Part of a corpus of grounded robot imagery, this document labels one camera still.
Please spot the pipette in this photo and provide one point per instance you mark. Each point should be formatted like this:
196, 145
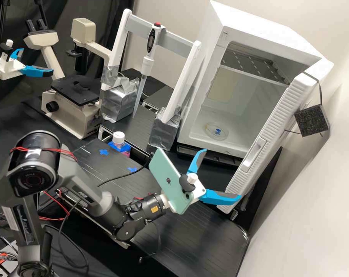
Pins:
152, 40

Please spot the right wrist camera phone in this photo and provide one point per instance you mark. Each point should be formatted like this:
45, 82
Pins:
165, 176

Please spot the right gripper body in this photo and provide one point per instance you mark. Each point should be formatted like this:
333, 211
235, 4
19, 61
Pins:
165, 202

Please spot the white pipette stand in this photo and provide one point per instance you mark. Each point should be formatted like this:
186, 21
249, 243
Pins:
180, 86

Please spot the incubator door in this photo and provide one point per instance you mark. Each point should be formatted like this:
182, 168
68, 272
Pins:
278, 124

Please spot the petri dish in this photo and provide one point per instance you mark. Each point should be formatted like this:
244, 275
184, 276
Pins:
213, 131

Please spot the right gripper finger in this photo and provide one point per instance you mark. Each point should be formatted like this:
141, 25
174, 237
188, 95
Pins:
198, 161
217, 198

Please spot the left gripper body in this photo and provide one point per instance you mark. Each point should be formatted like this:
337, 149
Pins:
8, 67

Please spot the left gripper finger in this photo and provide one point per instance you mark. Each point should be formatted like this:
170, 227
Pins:
37, 71
18, 52

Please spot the white incubator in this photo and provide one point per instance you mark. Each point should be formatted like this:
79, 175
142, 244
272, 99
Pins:
249, 34

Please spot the small bottle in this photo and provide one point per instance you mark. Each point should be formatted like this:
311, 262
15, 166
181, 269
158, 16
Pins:
118, 138

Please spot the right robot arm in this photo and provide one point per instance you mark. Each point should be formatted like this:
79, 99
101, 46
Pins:
84, 187

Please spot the cream microscope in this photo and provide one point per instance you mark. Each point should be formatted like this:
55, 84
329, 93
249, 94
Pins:
73, 109

